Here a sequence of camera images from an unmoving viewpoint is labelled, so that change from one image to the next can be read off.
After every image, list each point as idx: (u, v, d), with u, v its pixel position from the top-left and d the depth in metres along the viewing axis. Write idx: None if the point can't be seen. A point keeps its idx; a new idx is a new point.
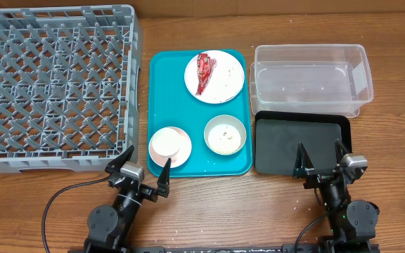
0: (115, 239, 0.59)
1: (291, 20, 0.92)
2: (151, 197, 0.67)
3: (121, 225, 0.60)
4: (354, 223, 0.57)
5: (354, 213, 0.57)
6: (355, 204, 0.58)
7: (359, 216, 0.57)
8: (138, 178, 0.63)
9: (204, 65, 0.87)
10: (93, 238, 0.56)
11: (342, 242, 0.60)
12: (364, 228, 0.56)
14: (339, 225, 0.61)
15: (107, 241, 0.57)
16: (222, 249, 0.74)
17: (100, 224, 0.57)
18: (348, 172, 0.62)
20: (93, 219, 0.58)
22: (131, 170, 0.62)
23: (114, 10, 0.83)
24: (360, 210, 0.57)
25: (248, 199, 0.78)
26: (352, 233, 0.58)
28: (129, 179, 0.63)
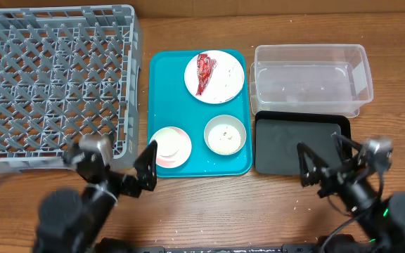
0: (76, 238, 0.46)
1: (290, 20, 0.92)
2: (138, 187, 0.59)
3: (88, 217, 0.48)
4: (400, 218, 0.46)
5: (401, 211, 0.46)
6: (399, 198, 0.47)
7: None
8: (101, 152, 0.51)
9: (204, 65, 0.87)
10: (45, 232, 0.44)
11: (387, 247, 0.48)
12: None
14: (381, 230, 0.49)
15: (67, 238, 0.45)
16: (222, 249, 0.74)
17: (55, 213, 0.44)
18: (377, 161, 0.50)
20: (46, 205, 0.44)
22: (91, 143, 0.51)
23: (114, 10, 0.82)
24: None
25: (247, 199, 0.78)
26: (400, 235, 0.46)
28: (88, 154, 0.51)
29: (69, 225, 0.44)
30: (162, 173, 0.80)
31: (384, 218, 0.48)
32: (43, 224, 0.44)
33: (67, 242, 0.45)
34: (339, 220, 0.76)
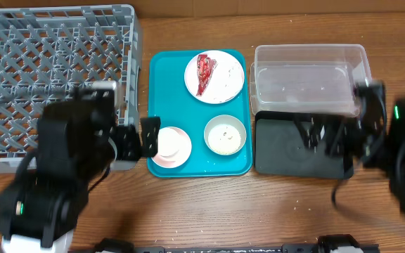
0: (76, 155, 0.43)
1: (290, 20, 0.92)
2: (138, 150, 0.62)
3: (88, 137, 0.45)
4: None
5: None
6: (402, 102, 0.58)
7: None
8: (112, 91, 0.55)
9: (204, 65, 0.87)
10: (44, 129, 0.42)
11: None
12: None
14: None
15: (69, 145, 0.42)
16: (222, 249, 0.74)
17: (62, 112, 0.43)
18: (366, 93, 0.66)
20: (53, 107, 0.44)
22: (105, 84, 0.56)
23: (113, 10, 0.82)
24: None
25: (247, 199, 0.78)
26: None
28: (101, 92, 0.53)
29: (74, 124, 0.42)
30: (162, 173, 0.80)
31: (401, 128, 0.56)
32: (46, 123, 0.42)
33: (66, 148, 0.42)
34: (339, 220, 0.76)
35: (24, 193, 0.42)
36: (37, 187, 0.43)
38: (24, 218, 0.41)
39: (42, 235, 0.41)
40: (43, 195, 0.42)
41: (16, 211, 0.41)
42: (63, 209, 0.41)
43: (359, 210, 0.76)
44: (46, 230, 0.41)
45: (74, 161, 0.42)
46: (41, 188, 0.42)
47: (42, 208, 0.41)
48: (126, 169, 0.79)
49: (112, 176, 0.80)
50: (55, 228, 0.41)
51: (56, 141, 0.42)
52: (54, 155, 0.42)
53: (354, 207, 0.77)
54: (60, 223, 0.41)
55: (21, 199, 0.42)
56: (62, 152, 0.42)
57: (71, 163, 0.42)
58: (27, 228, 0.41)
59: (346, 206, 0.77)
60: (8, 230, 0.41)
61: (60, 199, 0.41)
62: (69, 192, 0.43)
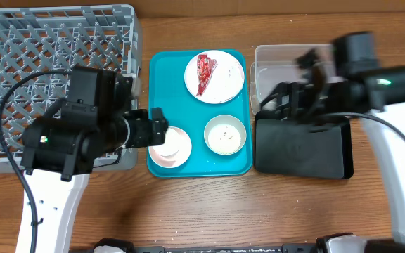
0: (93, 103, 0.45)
1: (291, 20, 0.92)
2: (150, 135, 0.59)
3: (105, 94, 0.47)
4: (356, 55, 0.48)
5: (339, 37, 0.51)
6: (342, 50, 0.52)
7: (360, 46, 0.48)
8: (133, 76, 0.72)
9: (204, 65, 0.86)
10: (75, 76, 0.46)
11: (351, 69, 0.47)
12: (361, 45, 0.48)
14: (342, 63, 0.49)
15: (95, 94, 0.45)
16: (222, 249, 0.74)
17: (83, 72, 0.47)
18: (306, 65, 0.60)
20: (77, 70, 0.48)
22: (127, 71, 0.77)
23: (114, 10, 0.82)
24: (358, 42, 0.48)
25: (247, 198, 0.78)
26: (349, 50, 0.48)
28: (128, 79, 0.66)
29: (102, 75, 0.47)
30: (162, 173, 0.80)
31: (337, 60, 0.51)
32: (76, 73, 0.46)
33: (93, 95, 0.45)
34: (338, 219, 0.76)
35: (47, 126, 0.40)
36: (60, 124, 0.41)
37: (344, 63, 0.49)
38: (48, 148, 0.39)
39: (63, 164, 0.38)
40: (65, 128, 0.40)
41: (40, 141, 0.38)
42: (84, 143, 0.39)
43: (358, 210, 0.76)
44: (67, 160, 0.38)
45: (96, 109, 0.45)
46: (62, 124, 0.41)
47: (62, 140, 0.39)
48: (126, 169, 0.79)
49: (112, 176, 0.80)
50: (76, 159, 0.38)
51: (84, 89, 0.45)
52: (78, 95, 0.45)
53: (354, 207, 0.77)
54: (81, 156, 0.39)
55: (45, 133, 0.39)
56: (88, 98, 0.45)
57: (95, 109, 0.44)
58: (49, 159, 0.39)
59: (346, 206, 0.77)
60: (30, 161, 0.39)
61: (79, 134, 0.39)
62: (91, 130, 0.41)
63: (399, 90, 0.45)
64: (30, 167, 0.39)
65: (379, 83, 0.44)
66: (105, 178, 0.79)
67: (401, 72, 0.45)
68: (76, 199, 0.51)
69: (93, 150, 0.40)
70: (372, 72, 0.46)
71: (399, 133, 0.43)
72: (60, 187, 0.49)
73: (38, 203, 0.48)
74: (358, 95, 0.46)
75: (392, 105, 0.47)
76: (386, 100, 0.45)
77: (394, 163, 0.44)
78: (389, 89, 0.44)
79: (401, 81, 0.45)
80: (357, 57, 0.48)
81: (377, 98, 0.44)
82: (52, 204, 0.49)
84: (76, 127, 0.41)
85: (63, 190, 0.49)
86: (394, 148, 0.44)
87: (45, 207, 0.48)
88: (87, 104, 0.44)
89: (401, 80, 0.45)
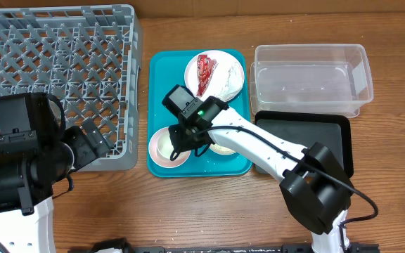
0: (31, 133, 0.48)
1: (290, 20, 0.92)
2: (93, 147, 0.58)
3: (36, 121, 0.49)
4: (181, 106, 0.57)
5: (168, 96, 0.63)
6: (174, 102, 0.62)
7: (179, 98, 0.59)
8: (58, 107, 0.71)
9: (204, 65, 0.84)
10: (3, 110, 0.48)
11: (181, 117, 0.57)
12: (178, 95, 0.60)
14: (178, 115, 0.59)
15: (29, 119, 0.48)
16: (222, 249, 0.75)
17: (8, 108, 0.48)
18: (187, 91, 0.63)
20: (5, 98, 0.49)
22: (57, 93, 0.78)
23: (113, 10, 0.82)
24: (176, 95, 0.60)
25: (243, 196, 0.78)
26: (174, 105, 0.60)
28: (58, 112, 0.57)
29: (30, 98, 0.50)
30: (162, 173, 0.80)
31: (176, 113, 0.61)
32: (5, 104, 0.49)
33: (27, 119, 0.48)
34: None
35: None
36: None
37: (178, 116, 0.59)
38: None
39: (20, 198, 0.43)
40: (7, 162, 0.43)
41: None
42: (31, 171, 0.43)
43: (359, 210, 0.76)
44: (21, 190, 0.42)
45: (35, 133, 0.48)
46: (2, 159, 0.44)
47: (10, 176, 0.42)
48: (126, 169, 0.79)
49: (112, 176, 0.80)
50: (29, 190, 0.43)
51: (17, 117, 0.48)
52: (13, 123, 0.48)
53: (354, 207, 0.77)
54: (33, 183, 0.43)
55: None
56: (24, 124, 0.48)
57: (34, 133, 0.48)
58: (1, 199, 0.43)
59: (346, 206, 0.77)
60: None
61: (24, 161, 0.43)
62: (36, 157, 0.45)
63: (211, 111, 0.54)
64: None
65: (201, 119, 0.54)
66: (105, 178, 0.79)
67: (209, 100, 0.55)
68: (46, 223, 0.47)
69: (43, 176, 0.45)
70: (193, 112, 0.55)
71: (227, 126, 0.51)
72: (26, 227, 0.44)
73: (10, 244, 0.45)
74: (197, 131, 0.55)
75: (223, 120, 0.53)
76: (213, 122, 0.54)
77: (242, 145, 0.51)
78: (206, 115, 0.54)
79: (213, 112, 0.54)
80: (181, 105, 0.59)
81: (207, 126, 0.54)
82: (25, 241, 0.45)
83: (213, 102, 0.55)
84: (16, 157, 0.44)
85: (30, 226, 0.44)
86: (237, 140, 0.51)
87: (20, 246, 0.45)
88: (24, 130, 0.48)
89: (214, 107, 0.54)
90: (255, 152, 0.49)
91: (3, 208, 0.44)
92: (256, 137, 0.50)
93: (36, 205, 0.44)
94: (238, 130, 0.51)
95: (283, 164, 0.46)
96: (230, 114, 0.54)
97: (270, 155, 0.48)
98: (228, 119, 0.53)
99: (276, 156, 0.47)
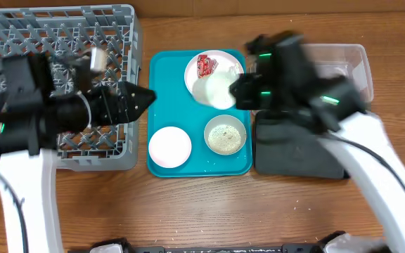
0: (36, 91, 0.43)
1: (290, 20, 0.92)
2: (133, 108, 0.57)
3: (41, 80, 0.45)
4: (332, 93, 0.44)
5: (283, 36, 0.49)
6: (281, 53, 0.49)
7: (288, 53, 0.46)
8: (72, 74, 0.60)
9: (204, 65, 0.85)
10: (5, 69, 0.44)
11: (290, 81, 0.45)
12: (295, 50, 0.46)
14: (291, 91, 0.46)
15: (31, 76, 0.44)
16: (222, 249, 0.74)
17: (11, 72, 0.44)
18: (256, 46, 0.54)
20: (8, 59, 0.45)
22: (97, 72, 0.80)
23: (114, 10, 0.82)
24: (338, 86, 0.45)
25: (243, 193, 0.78)
26: (283, 55, 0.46)
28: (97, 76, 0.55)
29: (34, 60, 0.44)
30: (162, 173, 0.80)
31: (272, 65, 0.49)
32: (6, 65, 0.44)
33: (31, 79, 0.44)
34: (339, 220, 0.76)
35: None
36: (9, 114, 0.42)
37: (280, 73, 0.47)
38: (3, 138, 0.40)
39: (26, 144, 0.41)
40: (18, 114, 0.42)
41: None
42: (41, 125, 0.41)
43: (359, 210, 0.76)
44: (29, 139, 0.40)
45: (40, 93, 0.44)
46: (13, 115, 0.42)
47: (20, 126, 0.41)
48: (126, 169, 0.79)
49: (112, 176, 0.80)
50: (36, 140, 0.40)
51: (19, 76, 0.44)
52: (17, 81, 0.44)
53: (354, 207, 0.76)
54: (42, 136, 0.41)
55: (1, 122, 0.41)
56: (28, 83, 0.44)
57: (38, 93, 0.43)
58: (11, 149, 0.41)
59: (346, 206, 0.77)
60: None
61: (34, 116, 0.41)
62: (44, 112, 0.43)
63: (349, 105, 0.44)
64: None
65: (325, 105, 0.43)
66: (105, 178, 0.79)
67: (341, 83, 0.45)
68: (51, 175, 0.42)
69: (50, 130, 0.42)
70: (321, 95, 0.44)
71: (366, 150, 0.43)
72: (38, 165, 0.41)
73: (15, 184, 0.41)
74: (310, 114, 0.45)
75: (351, 120, 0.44)
76: (338, 119, 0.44)
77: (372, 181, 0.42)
78: (336, 107, 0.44)
79: (346, 98, 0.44)
80: (294, 64, 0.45)
81: (329, 121, 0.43)
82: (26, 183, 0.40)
83: (347, 89, 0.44)
84: (27, 112, 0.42)
85: (32, 169, 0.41)
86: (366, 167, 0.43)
87: (24, 187, 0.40)
88: (29, 89, 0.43)
89: (346, 93, 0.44)
90: (386, 197, 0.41)
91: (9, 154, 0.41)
92: (398, 183, 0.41)
93: (43, 149, 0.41)
94: (380, 162, 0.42)
95: None
96: (368, 122, 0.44)
97: (403, 212, 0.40)
98: (369, 138, 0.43)
99: None
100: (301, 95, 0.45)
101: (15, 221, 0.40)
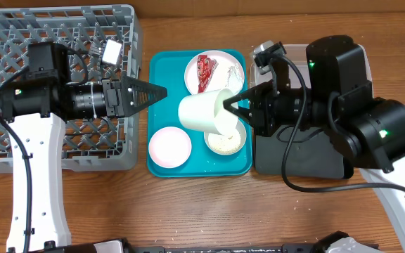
0: (55, 71, 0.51)
1: (290, 20, 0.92)
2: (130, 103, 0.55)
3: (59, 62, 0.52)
4: (385, 122, 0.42)
5: (341, 43, 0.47)
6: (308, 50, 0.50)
7: (351, 70, 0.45)
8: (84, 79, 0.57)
9: (204, 65, 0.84)
10: (34, 48, 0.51)
11: (342, 101, 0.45)
12: (354, 65, 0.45)
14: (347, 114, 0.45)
15: (52, 59, 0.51)
16: (222, 249, 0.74)
17: (36, 57, 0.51)
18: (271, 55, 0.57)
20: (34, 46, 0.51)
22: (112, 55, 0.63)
23: (114, 10, 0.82)
24: (391, 112, 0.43)
25: (243, 190, 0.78)
26: (342, 69, 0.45)
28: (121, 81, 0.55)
29: (56, 47, 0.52)
30: (162, 173, 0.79)
31: (323, 76, 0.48)
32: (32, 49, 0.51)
33: (50, 60, 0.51)
34: (339, 220, 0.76)
35: (17, 84, 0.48)
36: (28, 83, 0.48)
37: (334, 91, 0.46)
38: (22, 100, 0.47)
39: (39, 107, 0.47)
40: (36, 82, 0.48)
41: (15, 95, 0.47)
42: (53, 94, 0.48)
43: (359, 210, 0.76)
44: (43, 105, 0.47)
45: (57, 72, 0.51)
46: (31, 83, 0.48)
47: (36, 92, 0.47)
48: (126, 169, 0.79)
49: (112, 176, 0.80)
50: (49, 106, 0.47)
51: (41, 58, 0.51)
52: (40, 62, 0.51)
53: (354, 207, 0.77)
54: (55, 103, 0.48)
55: (19, 87, 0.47)
56: (48, 65, 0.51)
57: (55, 72, 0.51)
58: (26, 109, 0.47)
59: (346, 206, 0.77)
60: (10, 109, 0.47)
61: (50, 84, 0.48)
62: (58, 84, 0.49)
63: (402, 138, 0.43)
64: (10, 117, 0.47)
65: (381, 140, 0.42)
66: (105, 178, 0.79)
67: (399, 109, 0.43)
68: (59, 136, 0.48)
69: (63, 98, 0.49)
70: (378, 128, 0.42)
71: None
72: (48, 124, 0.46)
73: (25, 143, 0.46)
74: (360, 145, 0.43)
75: (401, 157, 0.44)
76: (388, 157, 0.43)
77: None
78: (389, 140, 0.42)
79: (401, 136, 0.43)
80: (349, 83, 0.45)
81: (379, 156, 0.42)
82: (38, 139, 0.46)
83: None
84: (43, 82, 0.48)
85: (43, 127, 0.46)
86: None
87: (33, 145, 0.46)
88: (48, 68, 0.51)
89: None
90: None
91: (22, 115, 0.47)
92: None
93: (53, 114, 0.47)
94: None
95: None
96: None
97: None
98: None
99: None
100: (351, 121, 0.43)
101: (22, 175, 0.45)
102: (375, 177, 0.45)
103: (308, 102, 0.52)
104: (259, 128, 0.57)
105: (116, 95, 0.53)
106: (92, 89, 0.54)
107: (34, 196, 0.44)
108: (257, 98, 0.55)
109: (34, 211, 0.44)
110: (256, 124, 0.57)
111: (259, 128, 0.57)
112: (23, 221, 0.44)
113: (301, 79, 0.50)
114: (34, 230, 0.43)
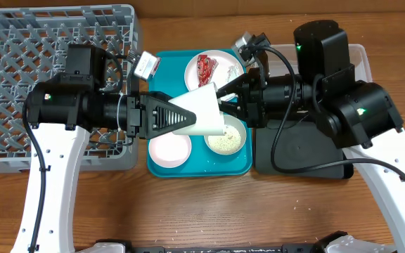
0: (91, 77, 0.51)
1: (290, 20, 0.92)
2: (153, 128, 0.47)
3: (95, 69, 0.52)
4: (361, 102, 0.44)
5: (324, 27, 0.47)
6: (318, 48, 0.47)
7: (333, 51, 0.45)
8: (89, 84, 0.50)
9: (204, 65, 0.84)
10: (73, 49, 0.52)
11: (325, 83, 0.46)
12: (339, 49, 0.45)
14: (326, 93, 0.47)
15: (90, 65, 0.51)
16: (222, 249, 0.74)
17: (73, 61, 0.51)
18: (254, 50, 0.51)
20: (73, 50, 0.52)
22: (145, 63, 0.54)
23: (113, 10, 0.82)
24: (368, 91, 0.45)
25: (247, 199, 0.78)
26: (327, 53, 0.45)
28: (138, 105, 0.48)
29: (95, 51, 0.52)
30: (162, 173, 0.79)
31: (306, 58, 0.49)
32: (73, 51, 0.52)
33: (88, 66, 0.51)
34: (339, 219, 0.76)
35: (49, 88, 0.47)
36: (60, 87, 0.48)
37: (318, 73, 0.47)
38: (53, 105, 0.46)
39: (67, 114, 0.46)
40: (67, 89, 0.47)
41: (44, 99, 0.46)
42: (83, 103, 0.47)
43: (359, 209, 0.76)
44: (70, 116, 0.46)
45: (91, 79, 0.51)
46: (63, 87, 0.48)
47: (67, 100, 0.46)
48: (126, 168, 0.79)
49: (112, 176, 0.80)
50: (76, 113, 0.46)
51: (78, 62, 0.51)
52: (76, 65, 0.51)
53: (354, 206, 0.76)
54: (82, 111, 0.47)
55: (49, 92, 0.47)
56: (85, 69, 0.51)
57: (91, 78, 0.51)
58: (53, 112, 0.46)
59: (346, 205, 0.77)
60: (36, 114, 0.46)
61: (80, 93, 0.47)
62: (91, 93, 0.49)
63: (379, 116, 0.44)
64: (35, 122, 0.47)
65: (359, 118, 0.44)
66: (105, 178, 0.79)
67: (377, 91, 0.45)
68: (79, 151, 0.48)
69: (93, 109, 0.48)
70: (356, 107, 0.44)
71: (391, 167, 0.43)
72: (70, 138, 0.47)
73: (45, 152, 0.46)
74: (339, 124, 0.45)
75: (378, 134, 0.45)
76: (366, 133, 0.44)
77: (392, 201, 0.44)
78: (367, 119, 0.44)
79: (379, 115, 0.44)
80: (332, 67, 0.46)
81: (358, 133, 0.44)
82: (59, 152, 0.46)
83: (384, 100, 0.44)
84: (76, 88, 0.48)
85: (66, 140, 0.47)
86: (389, 183, 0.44)
87: (52, 157, 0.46)
88: (84, 73, 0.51)
89: (382, 111, 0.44)
90: None
91: (49, 121, 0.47)
92: None
93: (79, 125, 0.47)
94: (403, 180, 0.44)
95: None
96: (391, 138, 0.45)
97: None
98: (392, 152, 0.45)
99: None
100: (333, 102, 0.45)
101: (36, 186, 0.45)
102: (356, 154, 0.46)
103: (297, 86, 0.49)
104: (252, 121, 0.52)
105: (138, 117, 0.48)
106: (120, 100, 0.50)
107: (43, 211, 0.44)
108: (247, 93, 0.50)
109: (43, 227, 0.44)
110: (248, 117, 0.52)
111: (252, 121, 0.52)
112: (30, 234, 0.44)
113: (288, 65, 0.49)
114: (39, 247, 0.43)
